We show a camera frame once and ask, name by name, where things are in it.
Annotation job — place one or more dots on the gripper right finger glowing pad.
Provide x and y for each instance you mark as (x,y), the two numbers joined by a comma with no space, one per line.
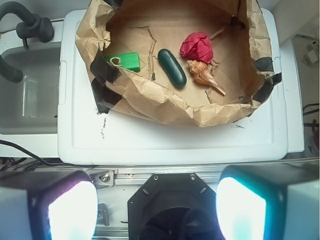
(269,202)

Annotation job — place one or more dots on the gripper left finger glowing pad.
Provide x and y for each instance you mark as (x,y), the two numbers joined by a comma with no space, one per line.
(47,205)

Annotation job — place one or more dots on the orange striped conch shell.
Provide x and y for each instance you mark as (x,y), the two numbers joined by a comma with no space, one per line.
(201,75)

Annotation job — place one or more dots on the white plastic bin lid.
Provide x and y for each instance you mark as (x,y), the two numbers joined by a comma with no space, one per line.
(86,137)

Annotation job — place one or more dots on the grey sink basin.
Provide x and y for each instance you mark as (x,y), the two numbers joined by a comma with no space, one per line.
(31,106)

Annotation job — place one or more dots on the crumpled brown paper liner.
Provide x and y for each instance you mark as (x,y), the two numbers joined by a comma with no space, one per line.
(242,59)

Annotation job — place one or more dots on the green rectangular block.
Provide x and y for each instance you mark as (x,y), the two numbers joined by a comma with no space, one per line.
(129,61)

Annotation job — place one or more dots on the dark green oval capsule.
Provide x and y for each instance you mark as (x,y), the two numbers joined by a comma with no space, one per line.
(172,68)

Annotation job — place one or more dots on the crumpled red paper ball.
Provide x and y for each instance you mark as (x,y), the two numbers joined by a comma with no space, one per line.
(197,46)

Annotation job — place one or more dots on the black faucet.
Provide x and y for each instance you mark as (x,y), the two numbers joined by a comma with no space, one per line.
(32,25)

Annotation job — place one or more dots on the aluminium extrusion rail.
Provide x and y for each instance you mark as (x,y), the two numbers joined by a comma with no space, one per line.
(104,178)

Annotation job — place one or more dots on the black octagonal mount plate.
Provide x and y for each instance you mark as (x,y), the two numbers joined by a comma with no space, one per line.
(173,206)

